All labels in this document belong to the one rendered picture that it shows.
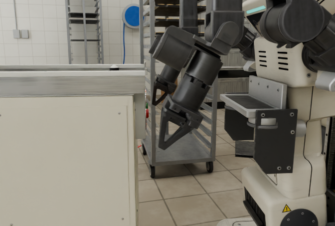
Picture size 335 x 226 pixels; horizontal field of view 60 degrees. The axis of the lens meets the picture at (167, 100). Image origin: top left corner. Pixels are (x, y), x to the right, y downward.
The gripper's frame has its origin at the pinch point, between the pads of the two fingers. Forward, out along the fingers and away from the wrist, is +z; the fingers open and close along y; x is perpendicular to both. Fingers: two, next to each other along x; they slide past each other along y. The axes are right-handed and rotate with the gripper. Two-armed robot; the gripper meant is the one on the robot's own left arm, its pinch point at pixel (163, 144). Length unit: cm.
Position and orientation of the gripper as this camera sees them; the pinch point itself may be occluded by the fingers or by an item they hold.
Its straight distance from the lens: 58.4
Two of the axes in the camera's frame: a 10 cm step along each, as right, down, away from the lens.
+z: -4.6, 8.8, 1.2
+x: 8.8, 4.4, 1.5
